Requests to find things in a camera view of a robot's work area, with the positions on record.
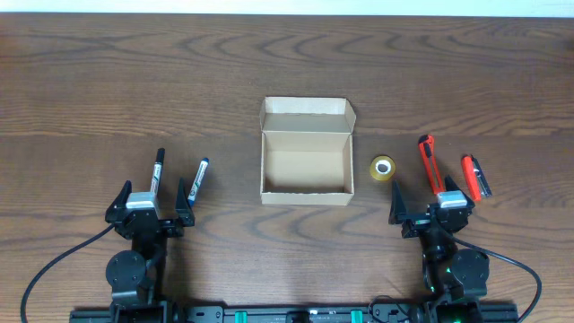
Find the red utility knife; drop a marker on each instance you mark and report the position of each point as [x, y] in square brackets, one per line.
[426, 147]

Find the black whiteboard marker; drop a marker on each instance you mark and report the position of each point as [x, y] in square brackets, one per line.
[157, 171]

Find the yellow tape roll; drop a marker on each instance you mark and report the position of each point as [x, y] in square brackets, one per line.
[382, 168]

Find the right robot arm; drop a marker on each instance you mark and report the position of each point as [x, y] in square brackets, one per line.
[456, 277]

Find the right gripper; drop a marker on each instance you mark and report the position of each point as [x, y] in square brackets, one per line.
[432, 222]

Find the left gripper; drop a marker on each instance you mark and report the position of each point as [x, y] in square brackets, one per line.
[146, 222]

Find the open cardboard box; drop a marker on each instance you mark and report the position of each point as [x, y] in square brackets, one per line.
[306, 151]

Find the red black stapler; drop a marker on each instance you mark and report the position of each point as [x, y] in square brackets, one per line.
[475, 179]

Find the blue whiteboard marker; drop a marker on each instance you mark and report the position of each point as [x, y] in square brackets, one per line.
[197, 182]

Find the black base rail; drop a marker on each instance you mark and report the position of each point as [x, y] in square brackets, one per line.
[385, 311]

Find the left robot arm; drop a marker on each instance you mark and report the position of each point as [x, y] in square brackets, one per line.
[135, 275]

